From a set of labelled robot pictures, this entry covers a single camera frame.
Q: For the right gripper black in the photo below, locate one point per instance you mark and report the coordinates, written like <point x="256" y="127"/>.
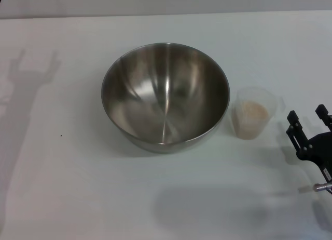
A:
<point x="320" y="151"/>

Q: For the white rice grains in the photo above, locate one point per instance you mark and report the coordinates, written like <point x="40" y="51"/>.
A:
<point x="252" y="111"/>

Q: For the clear plastic measuring cup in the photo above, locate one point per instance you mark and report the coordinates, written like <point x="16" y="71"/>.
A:
<point x="240" y="125"/>

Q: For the stainless steel mixing bowl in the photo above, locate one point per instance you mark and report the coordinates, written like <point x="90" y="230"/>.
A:
<point x="166" y="99"/>

